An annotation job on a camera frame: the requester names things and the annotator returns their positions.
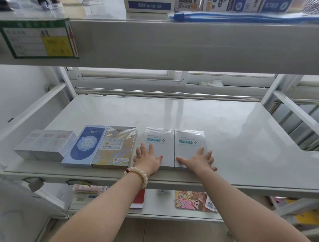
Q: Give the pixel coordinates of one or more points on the white floral box pack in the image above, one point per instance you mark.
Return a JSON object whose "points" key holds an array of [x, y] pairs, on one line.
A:
{"points": [[44, 144]]}

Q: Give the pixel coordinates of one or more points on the blue and white flat box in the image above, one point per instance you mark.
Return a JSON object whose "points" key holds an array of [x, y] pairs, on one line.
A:
{"points": [[84, 147]]}

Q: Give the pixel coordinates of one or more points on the person's left middle finger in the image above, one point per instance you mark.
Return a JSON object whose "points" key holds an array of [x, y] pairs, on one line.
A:
{"points": [[144, 149]]}

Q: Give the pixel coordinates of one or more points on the person's right middle finger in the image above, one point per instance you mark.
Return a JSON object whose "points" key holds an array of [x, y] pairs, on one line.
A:
{"points": [[208, 154]]}

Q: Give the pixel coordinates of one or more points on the person's left thumb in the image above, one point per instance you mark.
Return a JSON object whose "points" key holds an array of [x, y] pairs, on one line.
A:
{"points": [[158, 158]]}

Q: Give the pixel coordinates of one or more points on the person's right thumb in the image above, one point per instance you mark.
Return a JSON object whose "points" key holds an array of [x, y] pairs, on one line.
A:
{"points": [[182, 160]]}

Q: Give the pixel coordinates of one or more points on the white carton dark print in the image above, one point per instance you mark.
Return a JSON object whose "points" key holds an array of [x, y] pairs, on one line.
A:
{"points": [[188, 5]]}

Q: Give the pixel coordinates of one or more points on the white window frame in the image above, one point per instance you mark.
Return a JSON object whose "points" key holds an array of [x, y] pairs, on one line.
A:
{"points": [[174, 77]]}

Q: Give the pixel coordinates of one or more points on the person's right forearm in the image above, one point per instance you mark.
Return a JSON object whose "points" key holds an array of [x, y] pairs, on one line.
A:
{"points": [[239, 204]]}

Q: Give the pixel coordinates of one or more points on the white metal shelf unit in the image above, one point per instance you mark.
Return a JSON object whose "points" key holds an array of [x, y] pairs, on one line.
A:
{"points": [[174, 44]]}

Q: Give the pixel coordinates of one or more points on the red book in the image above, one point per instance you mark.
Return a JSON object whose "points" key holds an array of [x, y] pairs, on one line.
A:
{"points": [[138, 199]]}

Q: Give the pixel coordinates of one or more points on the grey mesh item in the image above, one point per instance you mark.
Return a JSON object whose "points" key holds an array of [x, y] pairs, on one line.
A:
{"points": [[312, 5]]}

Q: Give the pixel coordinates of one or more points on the person's left forearm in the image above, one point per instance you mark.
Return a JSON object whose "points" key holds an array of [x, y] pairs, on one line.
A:
{"points": [[104, 212]]}

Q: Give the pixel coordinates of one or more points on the gold patterned flat box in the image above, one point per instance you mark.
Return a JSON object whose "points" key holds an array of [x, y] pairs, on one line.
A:
{"points": [[116, 147]]}

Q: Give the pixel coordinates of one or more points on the person's right little finger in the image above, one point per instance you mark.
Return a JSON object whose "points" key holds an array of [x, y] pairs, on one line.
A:
{"points": [[213, 168]]}

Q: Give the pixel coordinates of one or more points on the crumpled white tissue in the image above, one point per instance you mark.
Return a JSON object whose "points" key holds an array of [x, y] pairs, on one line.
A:
{"points": [[211, 83]]}

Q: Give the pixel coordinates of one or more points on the white plastic bag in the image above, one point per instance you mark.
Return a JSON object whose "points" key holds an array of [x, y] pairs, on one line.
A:
{"points": [[25, 214]]}

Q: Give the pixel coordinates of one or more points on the white box teal label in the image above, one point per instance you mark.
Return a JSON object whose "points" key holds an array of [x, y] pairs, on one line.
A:
{"points": [[162, 147], [189, 144]]}

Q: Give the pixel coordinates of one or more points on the colourful cartoon packet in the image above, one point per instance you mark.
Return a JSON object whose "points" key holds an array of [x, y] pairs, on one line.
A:
{"points": [[192, 200]]}

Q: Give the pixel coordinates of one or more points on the white and blue carton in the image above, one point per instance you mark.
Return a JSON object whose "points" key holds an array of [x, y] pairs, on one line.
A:
{"points": [[231, 5]]}

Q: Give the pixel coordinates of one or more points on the white box blue print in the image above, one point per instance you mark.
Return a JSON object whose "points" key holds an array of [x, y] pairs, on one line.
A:
{"points": [[149, 5]]}

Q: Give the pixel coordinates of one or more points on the person's right hand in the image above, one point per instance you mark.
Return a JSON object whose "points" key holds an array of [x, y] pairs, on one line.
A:
{"points": [[199, 162]]}

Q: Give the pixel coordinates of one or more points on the pink packets stack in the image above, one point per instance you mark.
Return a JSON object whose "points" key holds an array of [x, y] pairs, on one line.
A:
{"points": [[88, 189]]}

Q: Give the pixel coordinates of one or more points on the yellow packet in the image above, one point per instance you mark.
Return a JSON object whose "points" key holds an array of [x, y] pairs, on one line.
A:
{"points": [[305, 214]]}

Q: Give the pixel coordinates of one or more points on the clear shelf tag holder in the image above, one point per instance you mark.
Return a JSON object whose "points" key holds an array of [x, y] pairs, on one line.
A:
{"points": [[78, 182], [35, 184]]}

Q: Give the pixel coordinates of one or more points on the blue carton white print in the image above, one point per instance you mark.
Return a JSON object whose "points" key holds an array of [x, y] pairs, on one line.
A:
{"points": [[276, 5]]}

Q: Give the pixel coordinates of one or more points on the green bordered shelf label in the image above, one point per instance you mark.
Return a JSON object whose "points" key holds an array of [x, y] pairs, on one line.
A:
{"points": [[37, 40]]}

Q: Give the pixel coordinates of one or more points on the person's left hand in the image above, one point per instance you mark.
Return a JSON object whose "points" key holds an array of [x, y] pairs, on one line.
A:
{"points": [[145, 162]]}

